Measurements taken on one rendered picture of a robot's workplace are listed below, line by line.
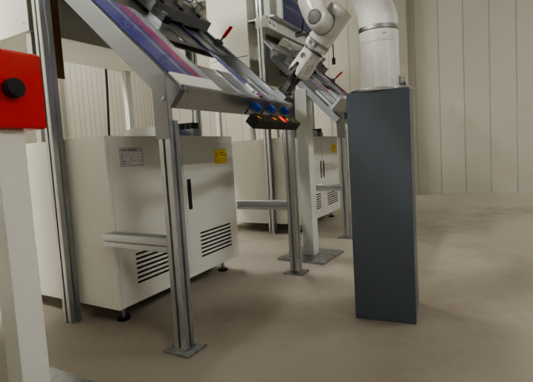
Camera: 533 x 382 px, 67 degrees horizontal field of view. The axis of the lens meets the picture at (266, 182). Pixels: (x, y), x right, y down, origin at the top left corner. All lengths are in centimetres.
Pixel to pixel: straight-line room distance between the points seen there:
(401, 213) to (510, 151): 327
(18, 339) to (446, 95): 406
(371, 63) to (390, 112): 17
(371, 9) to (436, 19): 326
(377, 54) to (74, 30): 112
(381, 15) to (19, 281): 116
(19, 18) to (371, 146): 127
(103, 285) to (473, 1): 408
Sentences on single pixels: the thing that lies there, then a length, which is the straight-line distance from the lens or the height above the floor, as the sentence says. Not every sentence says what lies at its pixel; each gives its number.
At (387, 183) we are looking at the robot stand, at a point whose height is 43.
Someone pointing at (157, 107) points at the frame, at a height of 67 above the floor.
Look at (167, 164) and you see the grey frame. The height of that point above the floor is 52.
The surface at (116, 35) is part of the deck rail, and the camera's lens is 132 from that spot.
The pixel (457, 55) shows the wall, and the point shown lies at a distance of 449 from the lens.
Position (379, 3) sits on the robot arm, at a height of 95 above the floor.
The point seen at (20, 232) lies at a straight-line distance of 100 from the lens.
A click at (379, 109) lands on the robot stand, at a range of 124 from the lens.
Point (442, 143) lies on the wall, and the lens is 441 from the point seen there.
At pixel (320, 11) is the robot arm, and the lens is 137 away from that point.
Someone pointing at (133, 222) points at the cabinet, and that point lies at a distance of 141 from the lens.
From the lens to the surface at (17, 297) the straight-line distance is 102.
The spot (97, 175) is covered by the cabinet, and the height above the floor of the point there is 50.
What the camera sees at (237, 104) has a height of 70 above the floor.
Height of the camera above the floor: 54
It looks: 5 degrees down
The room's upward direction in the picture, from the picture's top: 3 degrees counter-clockwise
